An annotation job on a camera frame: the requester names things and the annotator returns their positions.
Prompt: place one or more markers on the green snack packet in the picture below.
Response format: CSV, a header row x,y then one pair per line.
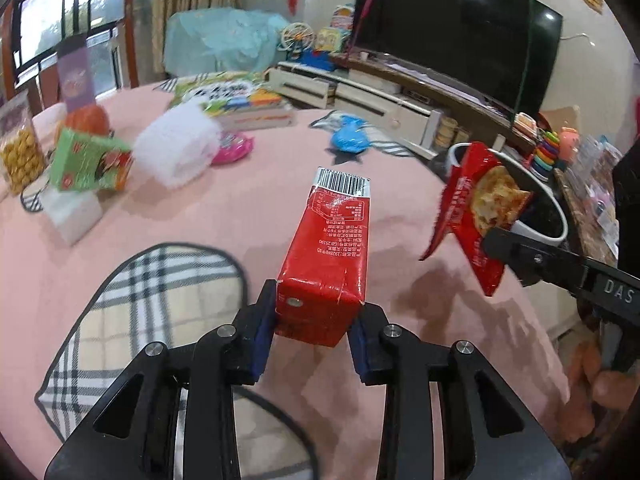
x,y
90,160

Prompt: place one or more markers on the wooden balcony door frame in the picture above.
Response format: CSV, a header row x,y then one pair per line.
x,y
134,20

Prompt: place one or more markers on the white bin with black bag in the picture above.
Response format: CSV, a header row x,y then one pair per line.
x,y
542,215

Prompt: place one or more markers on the yellow toy cube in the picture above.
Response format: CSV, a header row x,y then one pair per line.
x,y
328,40

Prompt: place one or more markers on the white tissue block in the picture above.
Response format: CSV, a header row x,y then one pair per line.
x,y
72,215

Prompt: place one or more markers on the green children's book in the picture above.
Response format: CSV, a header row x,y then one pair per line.
x,y
215,92

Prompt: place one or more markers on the teal dust cover cloth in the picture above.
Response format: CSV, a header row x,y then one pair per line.
x,y
225,40

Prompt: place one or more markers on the purple bottle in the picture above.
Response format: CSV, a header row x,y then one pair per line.
x,y
75,75

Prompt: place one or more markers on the blue fish toy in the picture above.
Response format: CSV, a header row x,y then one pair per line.
x,y
350,137

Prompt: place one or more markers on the red apple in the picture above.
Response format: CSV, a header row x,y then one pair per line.
x,y
87,120

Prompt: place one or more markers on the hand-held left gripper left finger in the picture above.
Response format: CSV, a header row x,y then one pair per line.
x,y
262,350

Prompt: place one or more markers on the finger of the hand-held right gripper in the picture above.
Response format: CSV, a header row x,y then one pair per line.
x,y
540,260

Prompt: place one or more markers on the clear jar of yellow snacks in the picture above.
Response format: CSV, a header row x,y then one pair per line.
x,y
20,155

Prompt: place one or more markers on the clear storage boxes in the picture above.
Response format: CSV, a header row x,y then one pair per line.
x,y
595,185

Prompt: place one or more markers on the white TV cabinet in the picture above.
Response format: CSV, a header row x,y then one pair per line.
x,y
380,100

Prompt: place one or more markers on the pink packet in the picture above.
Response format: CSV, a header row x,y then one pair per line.
x,y
232,147

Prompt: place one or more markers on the beige picture book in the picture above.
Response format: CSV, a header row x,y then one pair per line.
x,y
260,115

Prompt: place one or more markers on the black television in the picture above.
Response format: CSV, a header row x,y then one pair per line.
x,y
450,30

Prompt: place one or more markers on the person's right hand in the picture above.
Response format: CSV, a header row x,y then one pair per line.
x,y
590,390

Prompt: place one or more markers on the pink toy house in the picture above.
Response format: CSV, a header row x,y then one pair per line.
x,y
344,16

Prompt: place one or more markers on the ferris wheel toy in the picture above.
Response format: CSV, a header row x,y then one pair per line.
x,y
296,37

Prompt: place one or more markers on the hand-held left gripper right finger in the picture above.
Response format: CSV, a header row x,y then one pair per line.
x,y
356,352

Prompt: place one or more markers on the red milk carton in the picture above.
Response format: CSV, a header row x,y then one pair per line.
x,y
325,260

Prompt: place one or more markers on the pink piggy toy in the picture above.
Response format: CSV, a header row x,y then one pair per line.
x,y
569,142

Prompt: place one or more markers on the beige curtain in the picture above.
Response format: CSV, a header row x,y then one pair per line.
x,y
187,10

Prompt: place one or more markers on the red snack bag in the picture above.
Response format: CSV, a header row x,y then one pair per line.
x,y
475,200

